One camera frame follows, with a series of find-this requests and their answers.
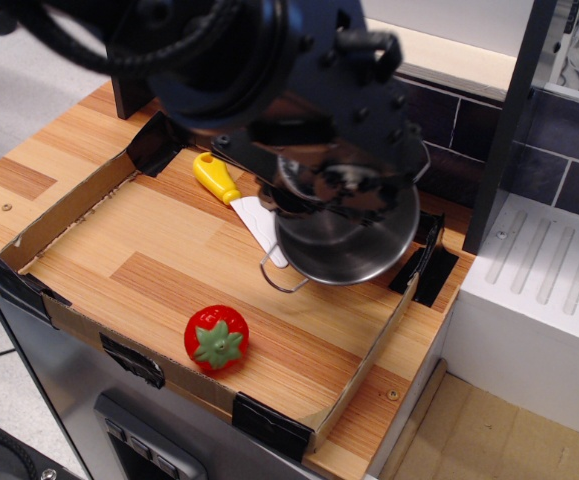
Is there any dark grey shelf post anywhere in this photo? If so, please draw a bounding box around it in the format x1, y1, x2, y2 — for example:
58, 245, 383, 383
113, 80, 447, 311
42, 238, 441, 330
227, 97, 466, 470
463, 0, 563, 254

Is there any wooden shelf board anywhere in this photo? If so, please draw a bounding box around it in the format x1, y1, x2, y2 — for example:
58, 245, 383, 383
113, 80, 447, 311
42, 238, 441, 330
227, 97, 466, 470
366, 19, 516, 101

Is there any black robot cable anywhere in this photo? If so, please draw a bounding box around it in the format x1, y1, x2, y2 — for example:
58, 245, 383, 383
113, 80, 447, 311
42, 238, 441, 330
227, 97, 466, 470
18, 0, 250, 76

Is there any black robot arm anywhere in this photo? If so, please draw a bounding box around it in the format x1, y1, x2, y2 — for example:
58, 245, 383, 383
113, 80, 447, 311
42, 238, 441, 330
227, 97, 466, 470
2, 1, 429, 222

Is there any cardboard fence with black tape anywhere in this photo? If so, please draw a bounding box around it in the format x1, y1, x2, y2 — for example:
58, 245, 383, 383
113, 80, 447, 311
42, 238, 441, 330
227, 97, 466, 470
0, 113, 472, 463

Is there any yellow handled toy knife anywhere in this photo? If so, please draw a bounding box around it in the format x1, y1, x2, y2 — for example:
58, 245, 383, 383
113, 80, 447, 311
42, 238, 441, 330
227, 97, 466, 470
192, 152, 288, 268

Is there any red toy tomato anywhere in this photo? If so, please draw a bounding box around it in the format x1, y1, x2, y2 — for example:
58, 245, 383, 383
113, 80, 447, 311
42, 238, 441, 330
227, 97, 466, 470
184, 305, 249, 371

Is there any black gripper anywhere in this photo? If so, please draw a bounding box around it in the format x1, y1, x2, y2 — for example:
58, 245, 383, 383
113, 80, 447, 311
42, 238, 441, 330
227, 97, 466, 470
212, 9, 429, 220

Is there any stainless steel pot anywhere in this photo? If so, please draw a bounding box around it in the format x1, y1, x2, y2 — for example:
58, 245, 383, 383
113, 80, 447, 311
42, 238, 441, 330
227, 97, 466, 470
271, 164, 420, 286

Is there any grey oven control panel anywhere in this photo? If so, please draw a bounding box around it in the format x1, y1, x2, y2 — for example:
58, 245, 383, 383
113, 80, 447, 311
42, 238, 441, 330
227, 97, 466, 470
94, 394, 208, 480

